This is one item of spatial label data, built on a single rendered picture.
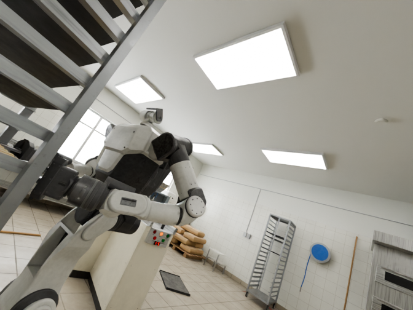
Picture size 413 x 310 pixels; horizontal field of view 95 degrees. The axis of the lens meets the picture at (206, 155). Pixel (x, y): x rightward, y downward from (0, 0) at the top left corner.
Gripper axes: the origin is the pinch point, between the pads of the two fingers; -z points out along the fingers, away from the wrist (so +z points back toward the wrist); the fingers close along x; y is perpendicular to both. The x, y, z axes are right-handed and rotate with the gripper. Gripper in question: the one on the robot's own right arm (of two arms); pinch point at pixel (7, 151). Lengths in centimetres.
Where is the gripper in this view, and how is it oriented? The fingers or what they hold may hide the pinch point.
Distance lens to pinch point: 99.5
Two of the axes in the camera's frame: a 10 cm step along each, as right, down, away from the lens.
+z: -0.1, 3.1, 9.5
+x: 3.9, -8.7, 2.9
